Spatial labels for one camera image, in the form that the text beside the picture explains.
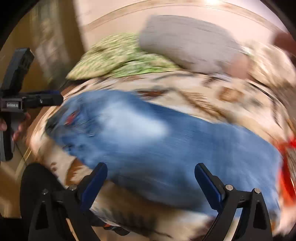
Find blue denim jeans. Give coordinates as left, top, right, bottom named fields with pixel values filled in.
left=45, top=90, right=281, bottom=215

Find left hand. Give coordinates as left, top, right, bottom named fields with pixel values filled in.
left=1, top=113, right=31, bottom=142

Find red glass bowl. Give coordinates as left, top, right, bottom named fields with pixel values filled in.
left=277, top=138, right=295, bottom=206

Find green checkered quilt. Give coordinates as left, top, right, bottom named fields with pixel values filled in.
left=66, top=33, right=181, bottom=81

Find grey pillow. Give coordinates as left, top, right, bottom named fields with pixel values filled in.
left=139, top=15, right=242, bottom=74

